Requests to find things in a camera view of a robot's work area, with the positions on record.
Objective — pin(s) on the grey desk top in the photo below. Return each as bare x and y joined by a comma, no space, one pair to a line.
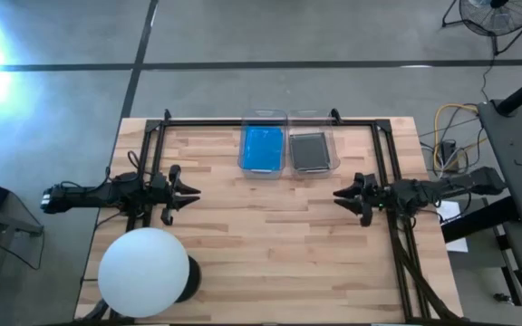
519,149

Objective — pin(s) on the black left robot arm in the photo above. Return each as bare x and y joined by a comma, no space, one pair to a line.
89,194

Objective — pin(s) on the grey metal stand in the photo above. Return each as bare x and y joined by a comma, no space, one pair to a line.
12,224

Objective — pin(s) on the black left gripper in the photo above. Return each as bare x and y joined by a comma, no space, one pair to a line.
170,194

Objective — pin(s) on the black lamp base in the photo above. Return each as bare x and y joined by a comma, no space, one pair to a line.
194,278

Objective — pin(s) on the black support beam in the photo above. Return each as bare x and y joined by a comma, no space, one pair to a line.
474,224

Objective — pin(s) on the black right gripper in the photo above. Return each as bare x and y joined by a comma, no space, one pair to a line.
370,194

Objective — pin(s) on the black floor fan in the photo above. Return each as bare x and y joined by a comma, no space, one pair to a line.
496,18

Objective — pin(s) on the blue jewel case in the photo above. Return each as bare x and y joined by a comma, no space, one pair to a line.
263,149

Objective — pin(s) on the black metal table frame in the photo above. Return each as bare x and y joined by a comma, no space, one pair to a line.
197,122

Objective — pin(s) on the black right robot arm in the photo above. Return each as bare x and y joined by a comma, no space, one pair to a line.
447,188

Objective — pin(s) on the grey jewel case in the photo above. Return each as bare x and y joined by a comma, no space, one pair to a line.
309,151

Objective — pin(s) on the clear plastic bin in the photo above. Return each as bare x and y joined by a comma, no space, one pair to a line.
263,174
335,156

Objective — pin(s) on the grey power strip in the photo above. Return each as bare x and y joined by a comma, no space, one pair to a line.
449,156

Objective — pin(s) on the white globe lamp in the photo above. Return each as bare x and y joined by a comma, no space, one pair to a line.
143,271

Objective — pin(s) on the white paper sheet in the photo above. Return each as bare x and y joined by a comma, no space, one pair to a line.
456,244

